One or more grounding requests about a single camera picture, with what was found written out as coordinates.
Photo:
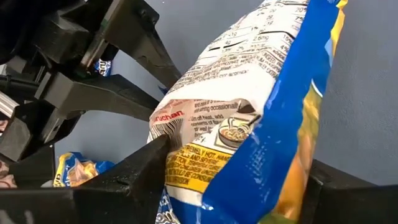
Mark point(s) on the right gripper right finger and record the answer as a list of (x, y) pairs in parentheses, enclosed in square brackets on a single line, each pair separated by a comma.
[(348, 205)]

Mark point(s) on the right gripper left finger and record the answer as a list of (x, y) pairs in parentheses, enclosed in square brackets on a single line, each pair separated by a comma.
[(93, 205)]

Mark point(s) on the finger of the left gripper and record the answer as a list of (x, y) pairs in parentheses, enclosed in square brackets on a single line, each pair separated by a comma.
[(109, 96), (146, 46)]

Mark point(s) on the blue Maruchan ramen pack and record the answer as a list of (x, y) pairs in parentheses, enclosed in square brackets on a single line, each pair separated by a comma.
[(103, 68), (77, 171), (248, 93)]

